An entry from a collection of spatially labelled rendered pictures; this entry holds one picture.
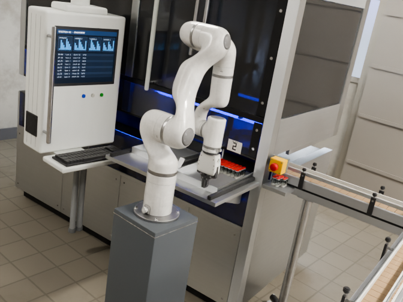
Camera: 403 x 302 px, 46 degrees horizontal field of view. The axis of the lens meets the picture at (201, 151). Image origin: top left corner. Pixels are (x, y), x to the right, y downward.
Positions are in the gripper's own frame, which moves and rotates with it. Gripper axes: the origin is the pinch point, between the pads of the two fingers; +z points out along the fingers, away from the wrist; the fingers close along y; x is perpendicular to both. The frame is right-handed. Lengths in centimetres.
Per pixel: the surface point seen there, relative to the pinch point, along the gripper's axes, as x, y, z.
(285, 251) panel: -93, -13, 64
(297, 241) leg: -49, -33, 32
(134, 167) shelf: 6.1, 38.3, 4.4
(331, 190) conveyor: -45, -44, -3
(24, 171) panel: -36, 182, 66
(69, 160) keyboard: 18, 71, 10
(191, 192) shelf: 5.8, 3.0, 4.3
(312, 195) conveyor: -45, -36, 3
